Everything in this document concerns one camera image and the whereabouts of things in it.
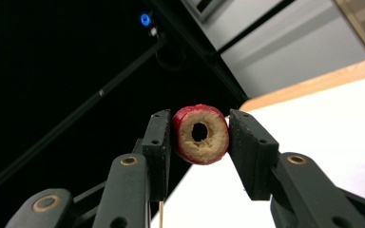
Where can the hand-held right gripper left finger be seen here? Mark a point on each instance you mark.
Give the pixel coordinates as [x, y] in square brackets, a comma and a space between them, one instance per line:
[130, 190]

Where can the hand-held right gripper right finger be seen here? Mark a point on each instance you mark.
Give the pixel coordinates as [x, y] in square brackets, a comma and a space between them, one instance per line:
[266, 171]

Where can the thin wooden skewer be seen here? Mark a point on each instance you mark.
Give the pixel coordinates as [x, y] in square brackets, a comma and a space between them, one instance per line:
[161, 215]

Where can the cored red hawthorn fruit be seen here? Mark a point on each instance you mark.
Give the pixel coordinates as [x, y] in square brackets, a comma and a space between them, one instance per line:
[187, 148]

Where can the light wooden table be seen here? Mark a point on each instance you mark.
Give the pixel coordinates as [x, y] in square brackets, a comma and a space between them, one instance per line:
[313, 85]

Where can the black curtain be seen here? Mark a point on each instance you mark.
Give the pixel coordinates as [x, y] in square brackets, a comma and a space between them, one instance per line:
[44, 63]

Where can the blue round knob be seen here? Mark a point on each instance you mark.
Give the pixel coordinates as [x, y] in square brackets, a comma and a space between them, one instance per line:
[145, 19]

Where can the black metal frame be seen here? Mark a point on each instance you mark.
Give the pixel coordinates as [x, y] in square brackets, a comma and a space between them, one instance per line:
[202, 47]

